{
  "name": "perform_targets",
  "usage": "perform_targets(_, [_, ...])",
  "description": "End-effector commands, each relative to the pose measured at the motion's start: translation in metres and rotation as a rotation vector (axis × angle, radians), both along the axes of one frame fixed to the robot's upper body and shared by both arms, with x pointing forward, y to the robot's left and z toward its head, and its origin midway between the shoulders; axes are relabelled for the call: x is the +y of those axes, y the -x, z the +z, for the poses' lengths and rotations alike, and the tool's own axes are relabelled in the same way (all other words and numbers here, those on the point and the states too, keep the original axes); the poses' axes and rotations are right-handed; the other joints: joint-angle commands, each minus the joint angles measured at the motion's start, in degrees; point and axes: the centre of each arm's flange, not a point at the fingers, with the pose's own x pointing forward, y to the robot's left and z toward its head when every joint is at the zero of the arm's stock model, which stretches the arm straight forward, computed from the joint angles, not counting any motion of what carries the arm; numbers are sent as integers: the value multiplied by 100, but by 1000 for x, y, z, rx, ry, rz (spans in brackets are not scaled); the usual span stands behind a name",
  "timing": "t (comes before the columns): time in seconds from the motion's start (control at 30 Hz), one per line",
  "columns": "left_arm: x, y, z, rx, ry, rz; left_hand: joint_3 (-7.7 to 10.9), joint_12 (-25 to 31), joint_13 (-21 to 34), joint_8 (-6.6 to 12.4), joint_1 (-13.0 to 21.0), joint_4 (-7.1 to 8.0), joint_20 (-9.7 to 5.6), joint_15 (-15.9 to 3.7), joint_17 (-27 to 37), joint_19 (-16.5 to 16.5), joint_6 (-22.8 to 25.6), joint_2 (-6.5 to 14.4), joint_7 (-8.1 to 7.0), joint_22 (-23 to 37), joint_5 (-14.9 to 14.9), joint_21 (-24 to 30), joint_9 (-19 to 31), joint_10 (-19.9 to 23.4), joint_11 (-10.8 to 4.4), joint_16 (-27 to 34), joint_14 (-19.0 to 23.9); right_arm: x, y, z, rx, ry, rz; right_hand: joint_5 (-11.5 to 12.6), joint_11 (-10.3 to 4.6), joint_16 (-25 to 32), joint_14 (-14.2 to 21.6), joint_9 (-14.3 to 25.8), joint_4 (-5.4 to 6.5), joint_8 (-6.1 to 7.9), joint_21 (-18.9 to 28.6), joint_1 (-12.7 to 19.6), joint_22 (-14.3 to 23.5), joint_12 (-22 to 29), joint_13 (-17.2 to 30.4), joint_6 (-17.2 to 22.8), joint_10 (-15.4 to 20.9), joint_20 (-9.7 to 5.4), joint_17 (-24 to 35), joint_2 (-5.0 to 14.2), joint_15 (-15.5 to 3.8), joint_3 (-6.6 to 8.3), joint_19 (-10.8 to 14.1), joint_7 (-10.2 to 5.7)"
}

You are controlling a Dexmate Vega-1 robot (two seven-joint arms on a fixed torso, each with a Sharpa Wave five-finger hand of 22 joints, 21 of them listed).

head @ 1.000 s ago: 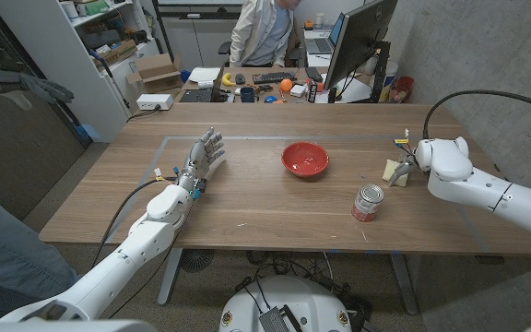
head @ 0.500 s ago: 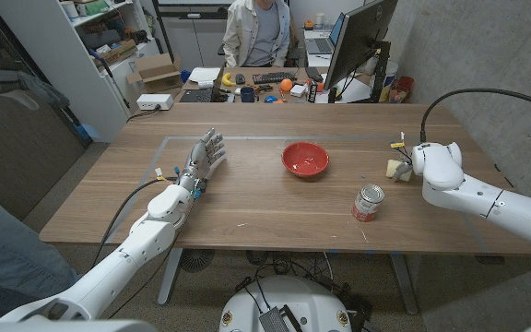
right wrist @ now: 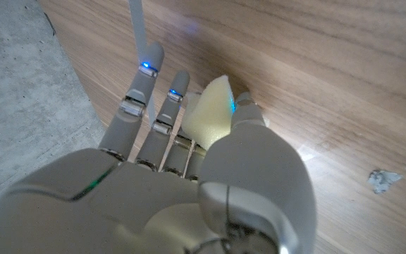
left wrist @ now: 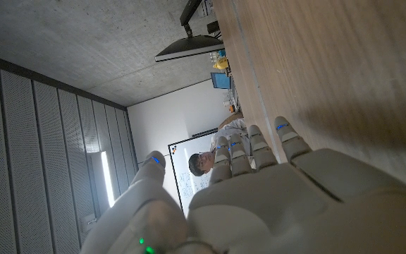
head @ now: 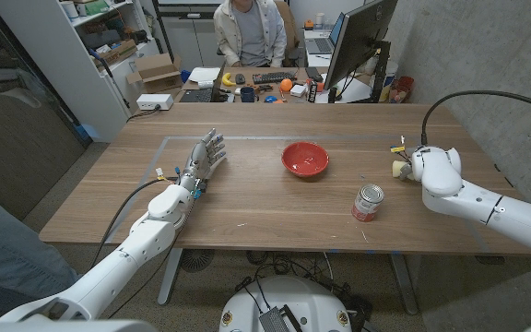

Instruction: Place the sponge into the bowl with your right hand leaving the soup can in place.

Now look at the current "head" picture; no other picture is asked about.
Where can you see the pale yellow sponge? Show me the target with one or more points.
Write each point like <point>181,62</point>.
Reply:
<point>396,168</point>

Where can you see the dark blue mug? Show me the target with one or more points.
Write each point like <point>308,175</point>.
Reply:
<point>248,94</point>

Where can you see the small white box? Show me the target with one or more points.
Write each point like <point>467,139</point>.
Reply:
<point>298,90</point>

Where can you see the brown cardboard shelf box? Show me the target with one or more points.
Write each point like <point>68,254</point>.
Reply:
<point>120,51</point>

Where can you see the red basket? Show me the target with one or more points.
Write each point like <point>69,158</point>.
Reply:
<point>404,87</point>

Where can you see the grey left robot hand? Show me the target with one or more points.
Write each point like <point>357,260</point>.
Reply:
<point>202,159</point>

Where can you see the black keyboard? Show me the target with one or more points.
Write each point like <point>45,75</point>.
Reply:
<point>274,77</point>

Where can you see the open silver laptop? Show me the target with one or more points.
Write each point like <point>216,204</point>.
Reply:
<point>323,44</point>

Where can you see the round black floor fan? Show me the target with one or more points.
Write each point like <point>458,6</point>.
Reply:
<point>197,259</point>

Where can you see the red bowl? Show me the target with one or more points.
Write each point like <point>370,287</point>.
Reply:
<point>304,159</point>

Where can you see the black computer monitor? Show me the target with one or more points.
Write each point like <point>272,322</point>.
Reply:
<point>360,37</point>

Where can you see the black monitor stand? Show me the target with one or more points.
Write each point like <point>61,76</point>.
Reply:
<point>381,69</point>

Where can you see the red and white soup can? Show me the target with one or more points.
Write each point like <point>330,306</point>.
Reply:
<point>367,205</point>

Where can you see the white shelf unit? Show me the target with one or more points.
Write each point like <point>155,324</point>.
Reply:
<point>72,87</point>

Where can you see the yellow banana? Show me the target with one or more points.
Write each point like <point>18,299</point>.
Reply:
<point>226,80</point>

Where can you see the seated person in white jacket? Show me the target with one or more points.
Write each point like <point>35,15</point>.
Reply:
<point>249,32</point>

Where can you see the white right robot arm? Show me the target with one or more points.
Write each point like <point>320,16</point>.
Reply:
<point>477,203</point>

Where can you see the orange ball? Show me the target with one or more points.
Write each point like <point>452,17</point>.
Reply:
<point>286,85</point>

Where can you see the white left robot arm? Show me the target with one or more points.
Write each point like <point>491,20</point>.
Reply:
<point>148,237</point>

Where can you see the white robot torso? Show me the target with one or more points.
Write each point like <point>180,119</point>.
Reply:
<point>302,299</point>

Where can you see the grey table leg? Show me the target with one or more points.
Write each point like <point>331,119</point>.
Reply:
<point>404,286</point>
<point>169,276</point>

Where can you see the open cardboard box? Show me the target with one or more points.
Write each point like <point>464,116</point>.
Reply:
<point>157,74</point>

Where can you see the white power box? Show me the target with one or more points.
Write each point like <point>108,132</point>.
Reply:
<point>155,102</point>

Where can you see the standing person in jeans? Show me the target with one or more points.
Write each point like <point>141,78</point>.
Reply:
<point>7,249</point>

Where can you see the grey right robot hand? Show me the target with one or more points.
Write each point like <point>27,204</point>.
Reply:
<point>406,171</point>

